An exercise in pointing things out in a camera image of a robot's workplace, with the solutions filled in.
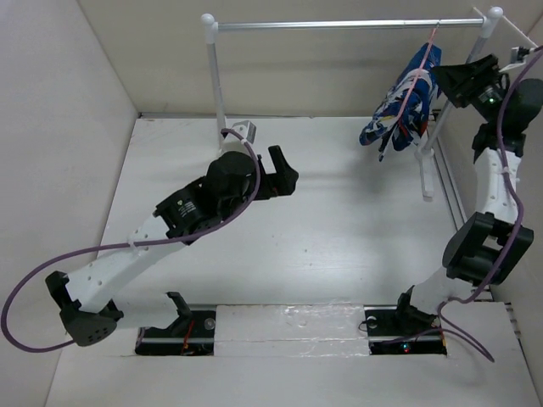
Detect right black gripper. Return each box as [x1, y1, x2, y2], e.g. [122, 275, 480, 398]
[431, 53, 507, 125]

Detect pink plastic hanger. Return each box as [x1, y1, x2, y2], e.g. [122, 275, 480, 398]
[377, 20, 442, 160]

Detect blue white red patterned trousers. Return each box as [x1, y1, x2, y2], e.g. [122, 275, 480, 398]
[358, 42, 445, 163]

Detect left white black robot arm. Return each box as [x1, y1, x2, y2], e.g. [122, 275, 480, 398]
[46, 146, 299, 347]

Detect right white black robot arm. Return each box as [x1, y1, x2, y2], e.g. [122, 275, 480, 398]
[392, 47, 542, 336]

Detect white metal clothes rack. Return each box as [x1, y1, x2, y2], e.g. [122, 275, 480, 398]
[199, 6, 506, 203]

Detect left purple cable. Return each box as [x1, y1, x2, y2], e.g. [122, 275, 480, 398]
[0, 127, 263, 355]

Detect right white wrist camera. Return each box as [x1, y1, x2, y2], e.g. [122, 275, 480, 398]
[500, 46, 543, 73]

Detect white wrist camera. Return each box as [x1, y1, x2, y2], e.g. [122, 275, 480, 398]
[500, 46, 543, 73]
[219, 120, 256, 155]

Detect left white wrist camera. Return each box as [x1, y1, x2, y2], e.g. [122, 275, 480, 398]
[219, 120, 256, 155]

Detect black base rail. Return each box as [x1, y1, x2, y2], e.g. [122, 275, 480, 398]
[135, 304, 447, 358]

